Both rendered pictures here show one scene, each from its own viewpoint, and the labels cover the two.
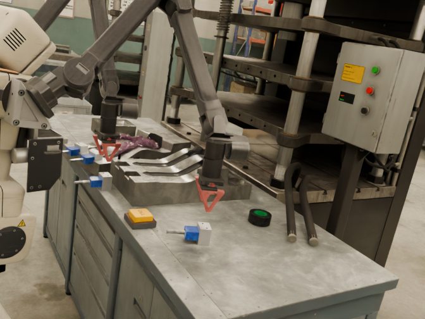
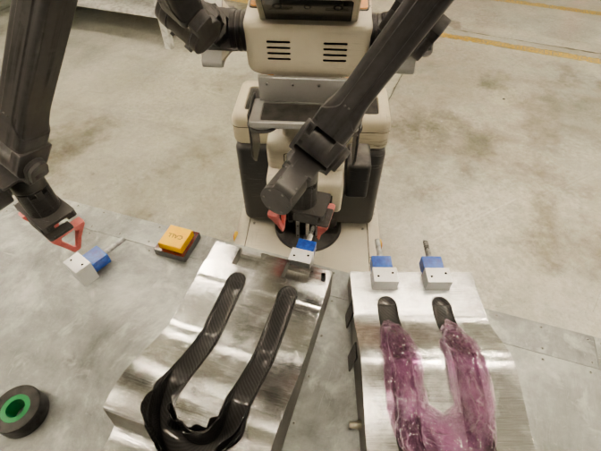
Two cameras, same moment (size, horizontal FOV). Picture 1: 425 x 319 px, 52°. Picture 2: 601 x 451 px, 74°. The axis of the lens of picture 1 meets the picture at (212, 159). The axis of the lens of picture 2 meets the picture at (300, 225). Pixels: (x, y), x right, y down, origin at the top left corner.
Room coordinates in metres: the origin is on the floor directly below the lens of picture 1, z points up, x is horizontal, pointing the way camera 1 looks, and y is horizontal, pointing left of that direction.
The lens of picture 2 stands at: (1.92, 0.04, 1.56)
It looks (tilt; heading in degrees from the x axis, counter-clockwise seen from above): 48 degrees down; 141
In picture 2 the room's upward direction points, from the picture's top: straight up
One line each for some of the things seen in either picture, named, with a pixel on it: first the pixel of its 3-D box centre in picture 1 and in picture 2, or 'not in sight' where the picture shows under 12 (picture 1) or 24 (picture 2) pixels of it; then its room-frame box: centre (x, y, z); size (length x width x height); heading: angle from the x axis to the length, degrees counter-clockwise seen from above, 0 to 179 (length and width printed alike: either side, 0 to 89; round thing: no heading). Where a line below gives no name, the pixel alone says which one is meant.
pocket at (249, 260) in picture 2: (132, 178); (248, 263); (1.46, 0.27, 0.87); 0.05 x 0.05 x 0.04; 33
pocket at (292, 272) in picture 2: (122, 168); (297, 276); (1.55, 0.33, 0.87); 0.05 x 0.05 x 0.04; 33
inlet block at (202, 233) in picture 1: (188, 232); (100, 256); (1.20, 0.03, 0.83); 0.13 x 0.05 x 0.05; 103
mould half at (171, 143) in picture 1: (130, 149); (435, 392); (1.88, 0.37, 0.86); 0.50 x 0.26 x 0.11; 140
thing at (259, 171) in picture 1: (264, 153); not in sight; (2.60, -0.31, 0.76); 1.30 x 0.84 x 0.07; 33
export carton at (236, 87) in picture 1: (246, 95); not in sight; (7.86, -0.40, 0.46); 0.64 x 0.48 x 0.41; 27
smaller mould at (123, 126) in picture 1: (113, 128); not in sight; (2.29, 0.56, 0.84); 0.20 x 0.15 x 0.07; 123
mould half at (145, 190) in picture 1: (183, 173); (223, 372); (1.62, 0.11, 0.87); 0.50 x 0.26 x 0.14; 123
